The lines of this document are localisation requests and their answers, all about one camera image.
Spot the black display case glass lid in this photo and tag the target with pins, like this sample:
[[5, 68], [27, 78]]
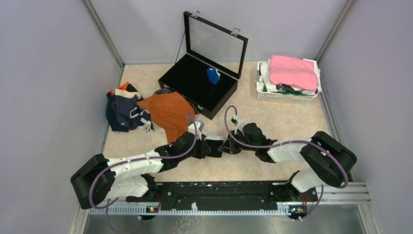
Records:
[[207, 45]]

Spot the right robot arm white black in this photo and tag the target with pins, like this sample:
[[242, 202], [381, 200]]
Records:
[[329, 161]]

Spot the pink folded cloth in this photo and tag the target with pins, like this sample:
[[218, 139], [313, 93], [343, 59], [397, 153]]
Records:
[[295, 72]]

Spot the dark blue underwear cream waistband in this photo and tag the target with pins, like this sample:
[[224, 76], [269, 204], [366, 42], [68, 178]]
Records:
[[140, 118]]

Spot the black underwear white trim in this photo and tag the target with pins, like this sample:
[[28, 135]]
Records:
[[214, 142]]

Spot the navy underwear orange waistband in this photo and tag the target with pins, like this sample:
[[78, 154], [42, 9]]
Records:
[[113, 116]]

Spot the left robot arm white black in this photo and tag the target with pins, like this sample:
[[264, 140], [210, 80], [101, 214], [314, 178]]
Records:
[[108, 179]]

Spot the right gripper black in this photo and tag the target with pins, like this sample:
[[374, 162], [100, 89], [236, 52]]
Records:
[[229, 146]]

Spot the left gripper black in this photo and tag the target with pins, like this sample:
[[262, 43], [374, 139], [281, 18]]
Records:
[[204, 149]]

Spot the white plastic basket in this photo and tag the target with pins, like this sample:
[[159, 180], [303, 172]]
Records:
[[283, 96]]

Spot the royal blue underwear white trim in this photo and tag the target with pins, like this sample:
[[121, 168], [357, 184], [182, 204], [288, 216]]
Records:
[[213, 75]]

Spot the white cloths in basket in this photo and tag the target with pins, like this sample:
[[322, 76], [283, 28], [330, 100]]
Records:
[[273, 88]]

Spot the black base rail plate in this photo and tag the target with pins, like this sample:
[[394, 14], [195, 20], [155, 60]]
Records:
[[224, 195]]

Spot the olive grey underwear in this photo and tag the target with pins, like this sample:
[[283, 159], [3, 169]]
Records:
[[162, 91]]

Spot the orange underwear cream waistband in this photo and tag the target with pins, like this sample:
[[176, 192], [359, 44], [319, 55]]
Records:
[[169, 112]]

